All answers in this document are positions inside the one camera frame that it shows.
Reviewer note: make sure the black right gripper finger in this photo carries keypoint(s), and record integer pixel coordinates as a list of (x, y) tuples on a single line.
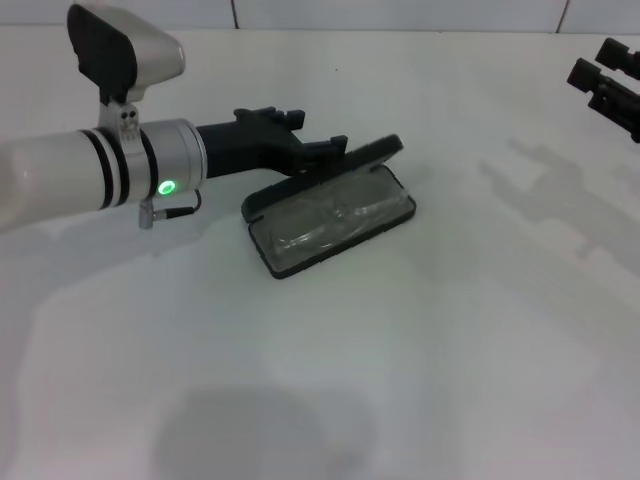
[(615, 100), (620, 55)]

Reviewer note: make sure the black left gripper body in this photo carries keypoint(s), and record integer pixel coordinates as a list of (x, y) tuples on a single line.
[(240, 145)]

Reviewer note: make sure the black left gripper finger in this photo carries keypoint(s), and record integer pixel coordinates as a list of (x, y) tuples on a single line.
[(292, 120), (325, 152)]

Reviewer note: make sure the clear plastic glasses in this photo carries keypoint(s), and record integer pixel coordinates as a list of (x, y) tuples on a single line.
[(320, 240)]

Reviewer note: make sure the black glasses case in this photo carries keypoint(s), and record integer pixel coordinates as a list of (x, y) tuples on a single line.
[(280, 270)]

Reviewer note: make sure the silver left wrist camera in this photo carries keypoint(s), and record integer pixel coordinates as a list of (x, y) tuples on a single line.
[(130, 45)]

